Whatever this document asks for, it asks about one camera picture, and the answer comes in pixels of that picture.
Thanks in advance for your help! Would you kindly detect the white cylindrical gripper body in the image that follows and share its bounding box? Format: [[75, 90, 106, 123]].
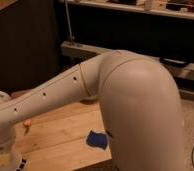
[[0, 127, 15, 152]]

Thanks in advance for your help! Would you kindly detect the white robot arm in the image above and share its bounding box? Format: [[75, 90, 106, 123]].
[[0, 50, 185, 171]]

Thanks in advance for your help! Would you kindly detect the black white striped eraser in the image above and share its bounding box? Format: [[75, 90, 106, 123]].
[[18, 159, 27, 171]]

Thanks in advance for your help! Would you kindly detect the orange carrot toy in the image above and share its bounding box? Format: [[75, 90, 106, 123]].
[[23, 119, 33, 128]]

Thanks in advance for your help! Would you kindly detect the blue sponge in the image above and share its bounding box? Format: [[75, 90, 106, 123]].
[[86, 131, 108, 149]]

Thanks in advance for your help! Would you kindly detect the metal pole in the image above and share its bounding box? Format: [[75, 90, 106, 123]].
[[64, 0, 74, 44]]

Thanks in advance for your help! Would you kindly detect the white shelf board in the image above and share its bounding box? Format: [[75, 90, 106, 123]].
[[58, 0, 194, 20]]

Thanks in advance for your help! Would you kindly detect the grey case with handle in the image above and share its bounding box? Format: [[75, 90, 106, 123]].
[[60, 41, 194, 101]]

